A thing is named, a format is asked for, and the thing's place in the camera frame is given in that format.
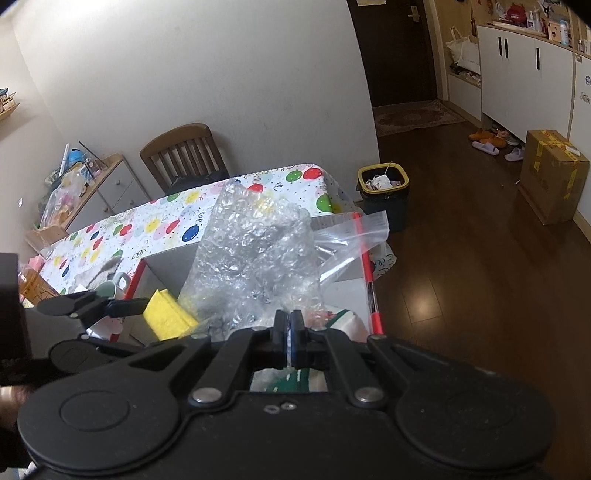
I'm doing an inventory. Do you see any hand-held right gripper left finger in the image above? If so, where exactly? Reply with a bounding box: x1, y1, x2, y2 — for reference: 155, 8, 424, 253
124, 310, 290, 409

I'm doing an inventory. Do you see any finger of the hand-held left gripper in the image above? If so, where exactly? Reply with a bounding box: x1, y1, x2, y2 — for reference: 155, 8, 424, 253
48, 335, 140, 375
36, 290, 152, 331

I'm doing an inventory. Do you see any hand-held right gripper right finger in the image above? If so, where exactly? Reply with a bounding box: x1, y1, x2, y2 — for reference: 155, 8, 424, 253
291, 310, 468, 409

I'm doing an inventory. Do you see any yellow sponge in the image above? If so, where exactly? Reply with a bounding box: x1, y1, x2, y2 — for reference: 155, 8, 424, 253
142, 288, 202, 343

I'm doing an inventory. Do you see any red edged cardboard box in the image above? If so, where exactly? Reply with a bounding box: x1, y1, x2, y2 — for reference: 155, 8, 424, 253
108, 210, 387, 393

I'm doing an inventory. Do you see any clear bubble wrap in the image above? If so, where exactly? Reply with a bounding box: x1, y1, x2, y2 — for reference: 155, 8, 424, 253
177, 178, 327, 345

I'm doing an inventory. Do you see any person's left hand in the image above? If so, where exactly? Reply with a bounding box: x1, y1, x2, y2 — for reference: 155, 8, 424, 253
0, 385, 32, 428

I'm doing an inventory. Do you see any pale green mug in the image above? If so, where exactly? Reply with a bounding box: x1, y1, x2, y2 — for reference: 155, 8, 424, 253
85, 272, 133, 343

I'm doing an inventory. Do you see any beige cloth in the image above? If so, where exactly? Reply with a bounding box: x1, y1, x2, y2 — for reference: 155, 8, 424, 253
71, 256, 123, 296

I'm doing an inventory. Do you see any amber drink bottle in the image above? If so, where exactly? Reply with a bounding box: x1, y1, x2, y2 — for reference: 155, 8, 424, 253
18, 268, 61, 308

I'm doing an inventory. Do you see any balloon print tablecloth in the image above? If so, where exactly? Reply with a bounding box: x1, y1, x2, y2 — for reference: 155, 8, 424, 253
39, 161, 398, 297

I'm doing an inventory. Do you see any clear zip bag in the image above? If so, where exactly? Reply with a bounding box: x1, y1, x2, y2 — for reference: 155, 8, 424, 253
311, 211, 391, 282

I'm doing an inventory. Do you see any clear plastic bag of toys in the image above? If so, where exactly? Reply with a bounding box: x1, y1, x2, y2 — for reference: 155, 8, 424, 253
39, 177, 93, 230

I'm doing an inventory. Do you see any light wooden drawer shelf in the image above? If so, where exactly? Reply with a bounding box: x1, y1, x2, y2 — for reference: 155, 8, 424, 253
25, 152, 153, 253

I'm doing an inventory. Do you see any black trash bin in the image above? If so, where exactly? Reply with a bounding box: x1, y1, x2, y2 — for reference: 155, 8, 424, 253
356, 162, 411, 233

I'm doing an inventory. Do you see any brown wooden chair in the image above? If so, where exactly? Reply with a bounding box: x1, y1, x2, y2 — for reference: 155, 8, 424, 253
139, 122, 232, 195

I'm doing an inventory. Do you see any patterned door mat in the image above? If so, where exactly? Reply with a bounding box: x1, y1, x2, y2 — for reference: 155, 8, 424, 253
371, 99, 468, 138

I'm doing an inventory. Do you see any brown taped cardboard box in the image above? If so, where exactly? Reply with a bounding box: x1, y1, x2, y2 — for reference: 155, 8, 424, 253
516, 128, 591, 226

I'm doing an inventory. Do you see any dark entrance door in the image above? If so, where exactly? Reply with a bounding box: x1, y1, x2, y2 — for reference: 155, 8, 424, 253
346, 0, 440, 110

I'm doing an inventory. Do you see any white tote bag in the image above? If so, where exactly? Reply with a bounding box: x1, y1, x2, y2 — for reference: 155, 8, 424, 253
445, 25, 482, 77

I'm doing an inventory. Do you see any wooden cabinet with white doors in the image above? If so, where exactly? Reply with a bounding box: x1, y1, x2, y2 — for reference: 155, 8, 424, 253
434, 0, 591, 158

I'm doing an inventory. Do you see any wooden wall shelf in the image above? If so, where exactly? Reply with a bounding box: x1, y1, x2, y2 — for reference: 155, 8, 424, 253
0, 87, 22, 122

